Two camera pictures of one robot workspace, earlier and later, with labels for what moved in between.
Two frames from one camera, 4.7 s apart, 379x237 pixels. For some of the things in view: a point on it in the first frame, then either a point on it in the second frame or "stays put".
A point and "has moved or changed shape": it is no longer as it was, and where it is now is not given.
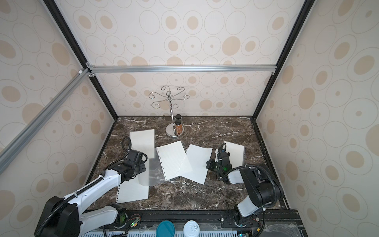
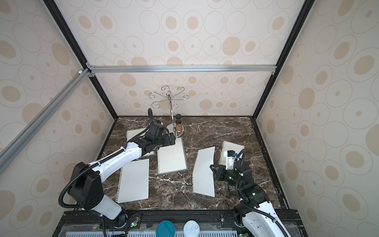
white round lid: [191, 229] stays put
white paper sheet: [171, 156] has moved or changed shape
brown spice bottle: [178, 127] stays put
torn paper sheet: [194, 165] -> [203, 178]
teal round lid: [165, 228] stays put
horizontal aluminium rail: [186, 69] stays put
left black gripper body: [139, 168] -> [165, 140]
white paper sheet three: [237, 154] stays put
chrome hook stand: [165, 94] stays put
